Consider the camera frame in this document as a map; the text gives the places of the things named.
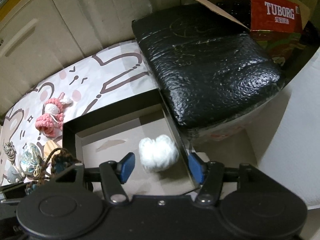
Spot oval wooden box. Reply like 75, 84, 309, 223
43, 140, 60, 161

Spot blue floral silk pouch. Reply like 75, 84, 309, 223
20, 143, 42, 177

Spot red Tuborg carton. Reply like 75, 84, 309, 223
250, 0, 303, 66

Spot white yarn pom-pom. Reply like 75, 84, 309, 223
138, 134, 180, 173

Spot grey twisted rope bundle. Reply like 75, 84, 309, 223
2, 141, 18, 165

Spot black gift box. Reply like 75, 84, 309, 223
62, 89, 197, 197

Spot brown cardboard flap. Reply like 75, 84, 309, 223
195, 0, 249, 30

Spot grey crochet mouse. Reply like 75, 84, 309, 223
7, 165, 25, 184

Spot pink white crochet doll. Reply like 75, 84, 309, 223
35, 92, 73, 138

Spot dark brown crochet bundle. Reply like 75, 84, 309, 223
25, 147, 81, 196

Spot cream cabinet front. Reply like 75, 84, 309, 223
1, 0, 186, 114

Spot cartoon bear bed sheet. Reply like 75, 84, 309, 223
1, 40, 156, 166

